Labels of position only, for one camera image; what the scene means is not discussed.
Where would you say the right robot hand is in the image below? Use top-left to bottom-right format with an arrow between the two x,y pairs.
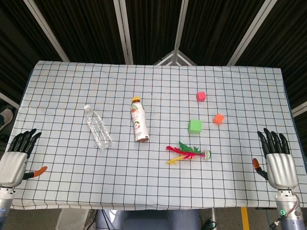
252,127 -> 299,190

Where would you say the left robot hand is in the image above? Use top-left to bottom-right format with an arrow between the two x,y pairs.
0,128 -> 48,188

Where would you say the orange foam cube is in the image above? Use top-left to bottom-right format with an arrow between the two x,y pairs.
213,113 -> 225,126

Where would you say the checked white tablecloth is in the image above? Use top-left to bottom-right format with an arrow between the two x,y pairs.
4,60 -> 303,211

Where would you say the black cable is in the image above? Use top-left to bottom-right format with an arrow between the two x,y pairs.
202,207 -> 218,230

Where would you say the yellow capped drink bottle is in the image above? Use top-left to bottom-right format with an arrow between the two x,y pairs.
130,96 -> 150,144

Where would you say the colourful feather shuttlecock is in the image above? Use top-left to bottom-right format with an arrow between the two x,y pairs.
165,141 -> 212,165

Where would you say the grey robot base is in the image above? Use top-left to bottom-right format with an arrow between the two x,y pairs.
95,209 -> 201,230

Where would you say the clear plastic water bottle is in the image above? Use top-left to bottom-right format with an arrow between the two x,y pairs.
83,104 -> 113,150

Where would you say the green foam cube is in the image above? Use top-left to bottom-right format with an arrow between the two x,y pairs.
188,119 -> 203,134

